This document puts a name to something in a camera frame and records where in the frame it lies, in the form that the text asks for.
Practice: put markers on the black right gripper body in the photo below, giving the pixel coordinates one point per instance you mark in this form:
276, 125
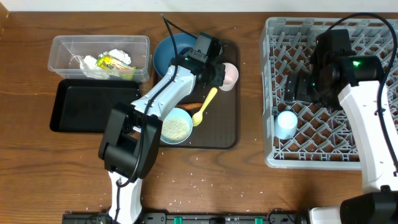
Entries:
306, 89

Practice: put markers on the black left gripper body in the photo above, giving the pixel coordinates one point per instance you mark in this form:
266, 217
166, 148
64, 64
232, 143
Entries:
217, 71

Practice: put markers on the pink plastic cup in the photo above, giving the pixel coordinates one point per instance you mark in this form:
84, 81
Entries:
231, 77

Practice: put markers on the light blue plastic cup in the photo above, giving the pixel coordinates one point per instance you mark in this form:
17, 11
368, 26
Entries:
286, 125

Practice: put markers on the colourful snack wrapper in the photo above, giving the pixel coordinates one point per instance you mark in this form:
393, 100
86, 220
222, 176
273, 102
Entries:
115, 67

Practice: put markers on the white paper napkin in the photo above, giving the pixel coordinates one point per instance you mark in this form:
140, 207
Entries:
88, 64

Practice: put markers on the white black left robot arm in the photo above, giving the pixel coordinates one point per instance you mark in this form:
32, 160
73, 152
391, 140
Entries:
131, 139

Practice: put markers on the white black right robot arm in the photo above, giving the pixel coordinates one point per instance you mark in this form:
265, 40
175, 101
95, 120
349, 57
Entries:
342, 80

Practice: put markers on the grey plastic dishwasher rack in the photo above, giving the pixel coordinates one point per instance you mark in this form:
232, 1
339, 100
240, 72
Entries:
323, 139

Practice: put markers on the clear plastic waste bin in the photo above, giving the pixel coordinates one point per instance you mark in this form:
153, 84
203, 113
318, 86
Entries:
65, 48

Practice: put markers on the orange brown food piece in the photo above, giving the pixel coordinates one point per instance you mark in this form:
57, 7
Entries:
190, 106

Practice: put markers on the yellow plastic spoon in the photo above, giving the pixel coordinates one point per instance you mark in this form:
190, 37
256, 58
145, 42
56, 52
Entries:
197, 118

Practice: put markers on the dark blue plate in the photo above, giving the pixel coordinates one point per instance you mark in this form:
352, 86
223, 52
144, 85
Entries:
164, 52

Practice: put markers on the dark brown serving tray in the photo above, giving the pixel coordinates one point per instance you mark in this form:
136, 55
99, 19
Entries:
220, 126

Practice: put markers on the light blue bowl with rice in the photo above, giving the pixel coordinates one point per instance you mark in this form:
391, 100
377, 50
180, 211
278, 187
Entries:
177, 127

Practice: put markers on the black rectangular tray bin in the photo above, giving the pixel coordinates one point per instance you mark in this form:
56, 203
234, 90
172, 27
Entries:
84, 105

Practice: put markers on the black rail at table edge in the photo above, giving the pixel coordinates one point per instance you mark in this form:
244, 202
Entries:
275, 216

